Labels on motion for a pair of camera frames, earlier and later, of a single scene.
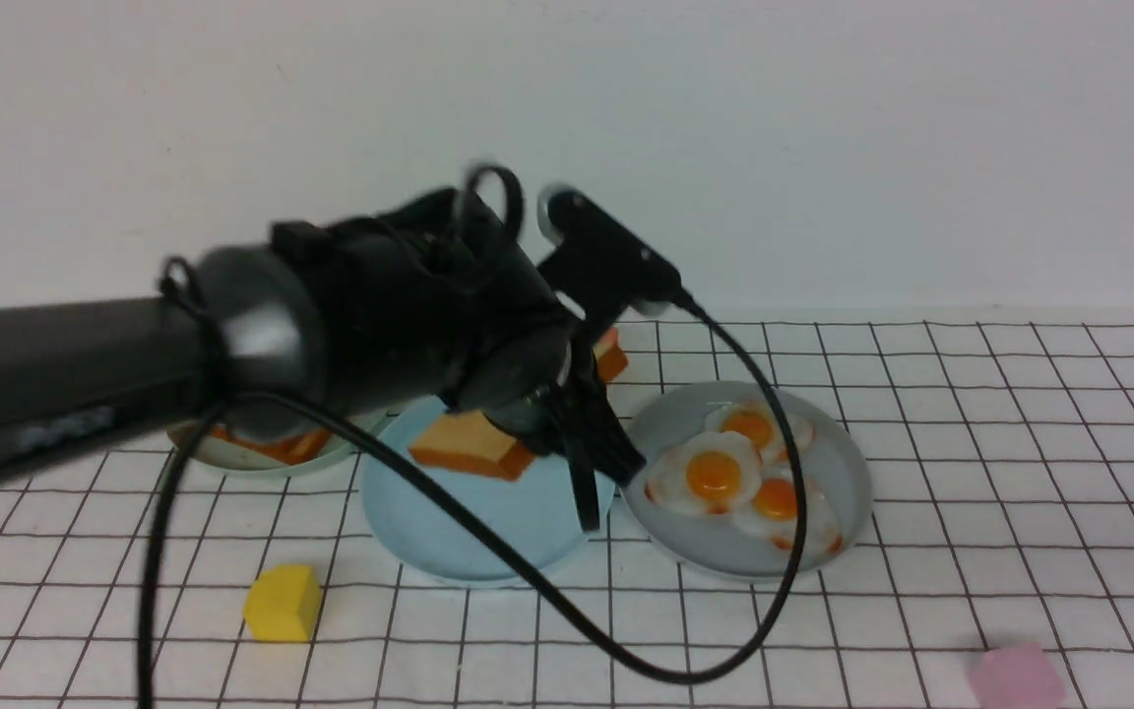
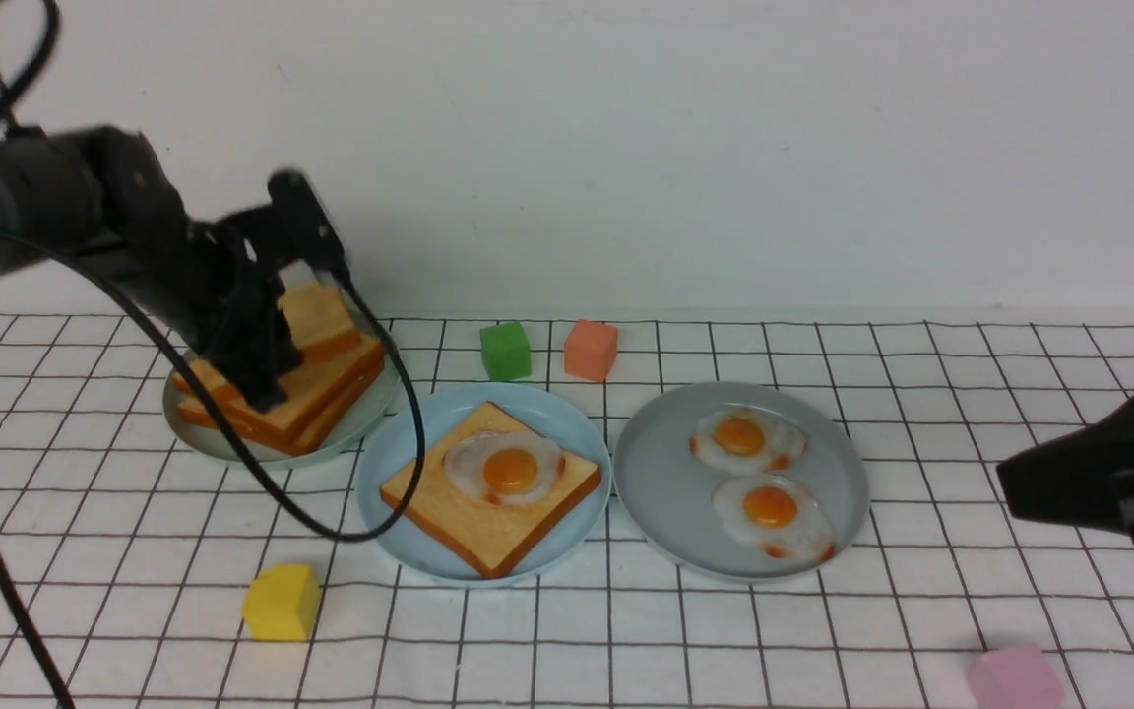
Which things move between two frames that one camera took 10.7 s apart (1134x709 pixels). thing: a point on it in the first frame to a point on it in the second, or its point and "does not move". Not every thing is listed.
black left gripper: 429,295 to 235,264
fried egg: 710,474 to 505,468
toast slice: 470,441 to 488,536
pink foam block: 1016,676 does not move
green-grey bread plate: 212,447 does not move
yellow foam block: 282,604 does not move
